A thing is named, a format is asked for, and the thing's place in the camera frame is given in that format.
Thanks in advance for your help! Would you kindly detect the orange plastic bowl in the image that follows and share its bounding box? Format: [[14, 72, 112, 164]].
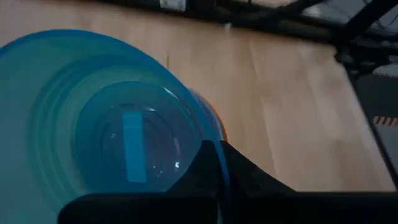
[[188, 88, 229, 142]]

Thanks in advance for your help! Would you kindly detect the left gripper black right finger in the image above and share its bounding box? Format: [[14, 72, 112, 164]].
[[220, 140, 398, 224]]

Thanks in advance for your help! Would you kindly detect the large blue plastic bowl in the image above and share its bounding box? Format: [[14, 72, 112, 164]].
[[0, 29, 231, 224]]

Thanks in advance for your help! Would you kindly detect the orange black hazard tape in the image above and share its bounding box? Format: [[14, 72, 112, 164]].
[[373, 115, 398, 126]]

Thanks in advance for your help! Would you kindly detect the white label sticker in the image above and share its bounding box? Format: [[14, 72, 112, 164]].
[[159, 0, 187, 11]]

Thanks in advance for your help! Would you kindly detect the black table edge frame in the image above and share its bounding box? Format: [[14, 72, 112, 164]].
[[93, 0, 398, 184]]

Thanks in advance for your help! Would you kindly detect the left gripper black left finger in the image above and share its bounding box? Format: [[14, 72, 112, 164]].
[[58, 139, 220, 224]]

